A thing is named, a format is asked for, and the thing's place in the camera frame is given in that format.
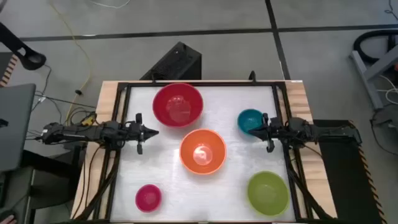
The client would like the black stand foot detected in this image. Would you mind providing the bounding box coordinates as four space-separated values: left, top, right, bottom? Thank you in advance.
0 21 47 71

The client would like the black floor cable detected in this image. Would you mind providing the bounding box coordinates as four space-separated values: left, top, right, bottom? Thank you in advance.
33 63 97 125

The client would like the black metal table frame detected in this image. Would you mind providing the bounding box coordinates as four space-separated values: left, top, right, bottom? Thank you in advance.
74 70 336 224

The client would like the orange striped mat edge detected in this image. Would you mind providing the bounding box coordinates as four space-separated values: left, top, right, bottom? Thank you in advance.
0 54 19 88

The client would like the white cable bundle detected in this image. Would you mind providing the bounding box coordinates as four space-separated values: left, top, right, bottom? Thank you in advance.
377 74 398 105

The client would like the large orange bowl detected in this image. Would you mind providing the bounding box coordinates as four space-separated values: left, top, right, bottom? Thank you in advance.
179 128 228 175

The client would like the green bowl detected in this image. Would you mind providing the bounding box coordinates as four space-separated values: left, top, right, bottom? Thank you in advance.
247 170 290 217

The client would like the small magenta bowl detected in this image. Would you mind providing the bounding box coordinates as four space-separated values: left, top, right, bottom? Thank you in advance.
134 184 163 213

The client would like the large red bowl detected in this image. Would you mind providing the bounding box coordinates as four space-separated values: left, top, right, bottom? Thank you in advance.
152 82 205 128

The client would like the black hose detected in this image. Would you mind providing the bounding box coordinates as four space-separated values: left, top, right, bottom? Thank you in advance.
353 29 398 63

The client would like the grey metal stand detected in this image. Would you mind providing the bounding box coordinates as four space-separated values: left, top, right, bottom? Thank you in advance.
349 43 398 110

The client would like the white floor cable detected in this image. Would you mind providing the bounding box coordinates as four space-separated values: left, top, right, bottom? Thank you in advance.
88 0 131 9

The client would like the black mat striped edge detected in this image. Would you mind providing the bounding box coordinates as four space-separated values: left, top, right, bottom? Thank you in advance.
312 119 388 224

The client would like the grey laptop lid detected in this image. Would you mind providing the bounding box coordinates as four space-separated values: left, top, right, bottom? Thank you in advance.
0 83 37 172

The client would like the yellow black plug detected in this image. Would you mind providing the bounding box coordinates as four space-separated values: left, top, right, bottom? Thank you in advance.
81 112 98 127

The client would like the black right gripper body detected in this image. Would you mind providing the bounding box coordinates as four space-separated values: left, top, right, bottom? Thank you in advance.
262 112 289 154

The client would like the yellow floor cable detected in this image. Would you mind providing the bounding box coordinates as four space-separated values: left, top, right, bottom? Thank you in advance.
48 0 93 125

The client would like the small teal bowl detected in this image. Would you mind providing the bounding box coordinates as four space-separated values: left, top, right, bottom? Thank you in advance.
237 108 265 135

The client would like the black computer tower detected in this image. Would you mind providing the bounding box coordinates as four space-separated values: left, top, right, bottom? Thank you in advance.
139 41 203 81

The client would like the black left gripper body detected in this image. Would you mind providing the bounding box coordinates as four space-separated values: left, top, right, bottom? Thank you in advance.
124 113 146 156

